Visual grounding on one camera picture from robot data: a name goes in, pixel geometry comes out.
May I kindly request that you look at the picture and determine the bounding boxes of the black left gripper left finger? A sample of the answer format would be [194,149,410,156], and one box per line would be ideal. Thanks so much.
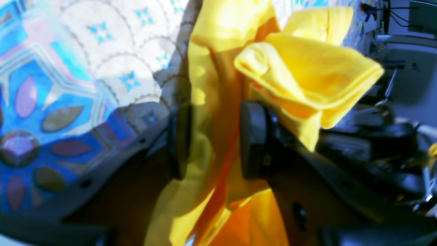
[1,103,193,246]

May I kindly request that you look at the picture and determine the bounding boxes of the patterned tablecloth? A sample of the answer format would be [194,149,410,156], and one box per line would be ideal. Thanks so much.
[1,0,382,214]

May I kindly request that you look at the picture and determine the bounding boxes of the yellow T-shirt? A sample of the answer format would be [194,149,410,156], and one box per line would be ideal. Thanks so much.
[144,0,383,246]

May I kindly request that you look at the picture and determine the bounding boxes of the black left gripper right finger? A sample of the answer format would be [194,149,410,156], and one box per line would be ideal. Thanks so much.
[240,101,436,246]

